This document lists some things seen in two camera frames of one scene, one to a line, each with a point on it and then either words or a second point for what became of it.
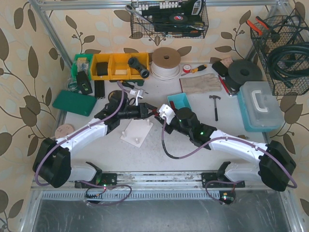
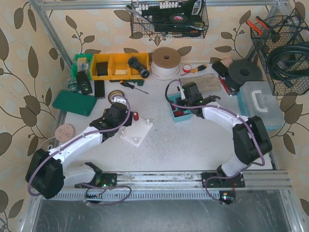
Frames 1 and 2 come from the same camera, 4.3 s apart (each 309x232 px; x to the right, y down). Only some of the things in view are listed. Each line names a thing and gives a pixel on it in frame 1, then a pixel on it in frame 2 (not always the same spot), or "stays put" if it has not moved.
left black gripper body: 143,110 -> 127,115
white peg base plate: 136,131 stays put
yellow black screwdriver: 195,70 stays put
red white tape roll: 187,68 stays put
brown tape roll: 115,94 stays put
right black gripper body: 167,124 -> 201,101
